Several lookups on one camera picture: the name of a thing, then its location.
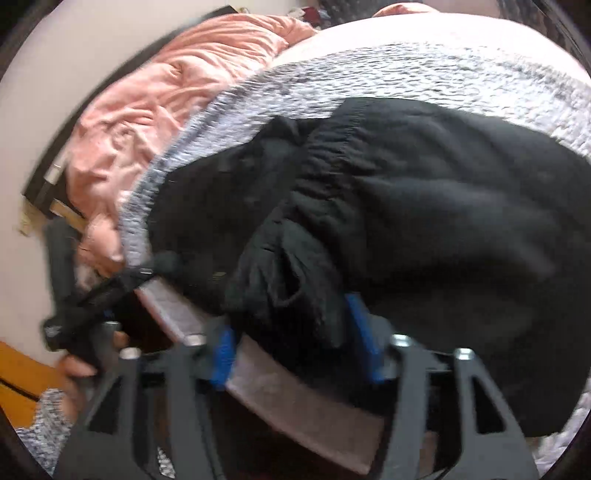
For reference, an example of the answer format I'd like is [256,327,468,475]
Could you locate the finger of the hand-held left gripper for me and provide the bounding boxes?
[76,252,181,317]

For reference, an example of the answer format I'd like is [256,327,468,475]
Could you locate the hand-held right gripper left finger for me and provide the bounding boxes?
[54,328,241,480]

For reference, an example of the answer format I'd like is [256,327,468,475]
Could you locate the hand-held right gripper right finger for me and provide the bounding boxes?
[346,294,541,480]

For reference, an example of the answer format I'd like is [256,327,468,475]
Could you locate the black quilted pants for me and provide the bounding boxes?
[147,96,591,439]

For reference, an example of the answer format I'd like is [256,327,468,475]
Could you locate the person's left forearm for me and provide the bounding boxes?
[14,388,78,462]

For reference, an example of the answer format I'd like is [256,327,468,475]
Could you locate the person's left hand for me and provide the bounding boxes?
[59,332,131,379]

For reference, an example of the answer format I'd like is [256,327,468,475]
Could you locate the dark wooden headboard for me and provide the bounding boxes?
[23,4,236,219]

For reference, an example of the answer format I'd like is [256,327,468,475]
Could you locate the pink fleece comforter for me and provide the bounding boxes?
[65,14,319,283]

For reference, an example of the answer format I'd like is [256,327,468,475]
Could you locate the grey quilted bedspread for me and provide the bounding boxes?
[115,41,591,472]

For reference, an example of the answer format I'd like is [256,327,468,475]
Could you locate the pile of bedside clutter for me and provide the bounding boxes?
[286,4,334,25]

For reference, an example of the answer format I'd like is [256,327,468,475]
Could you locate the bed with pink sheet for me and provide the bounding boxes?
[277,0,591,93]

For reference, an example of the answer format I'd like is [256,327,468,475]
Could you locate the pink pillow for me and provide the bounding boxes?
[372,2,439,18]

